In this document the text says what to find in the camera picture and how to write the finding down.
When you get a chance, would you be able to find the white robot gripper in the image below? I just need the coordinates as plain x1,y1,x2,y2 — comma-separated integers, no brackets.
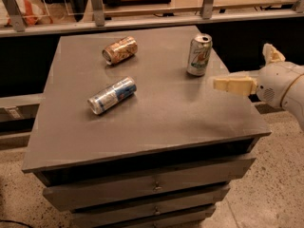
213,43,304,108

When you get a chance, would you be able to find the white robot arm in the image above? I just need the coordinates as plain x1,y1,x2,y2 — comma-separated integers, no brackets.
213,43,304,130

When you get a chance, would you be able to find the green white 7up can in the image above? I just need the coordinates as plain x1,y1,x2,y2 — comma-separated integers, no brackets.
187,33,213,76

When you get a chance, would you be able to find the brown gold soda can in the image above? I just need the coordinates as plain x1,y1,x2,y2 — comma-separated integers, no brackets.
102,36,138,65

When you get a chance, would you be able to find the blue silver energy drink can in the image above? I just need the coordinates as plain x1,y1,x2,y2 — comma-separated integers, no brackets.
87,77,137,115

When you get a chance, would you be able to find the grey drawer cabinet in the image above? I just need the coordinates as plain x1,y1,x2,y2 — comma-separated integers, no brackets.
23,27,270,228

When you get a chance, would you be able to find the orange white cloth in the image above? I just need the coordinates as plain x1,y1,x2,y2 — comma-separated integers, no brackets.
0,0,53,28

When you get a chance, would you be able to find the grey metal railing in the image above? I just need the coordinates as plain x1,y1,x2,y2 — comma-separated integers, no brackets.
0,0,303,38

